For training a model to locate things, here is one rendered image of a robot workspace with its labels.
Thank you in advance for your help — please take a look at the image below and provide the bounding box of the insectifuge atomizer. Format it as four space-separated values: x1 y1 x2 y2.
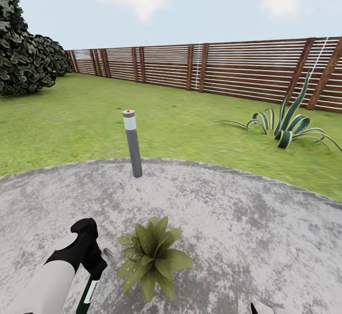
76 275 99 314

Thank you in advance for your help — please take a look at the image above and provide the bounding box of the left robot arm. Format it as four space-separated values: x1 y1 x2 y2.
2 218 120 314

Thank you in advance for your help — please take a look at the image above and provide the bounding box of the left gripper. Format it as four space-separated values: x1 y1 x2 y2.
81 246 108 279

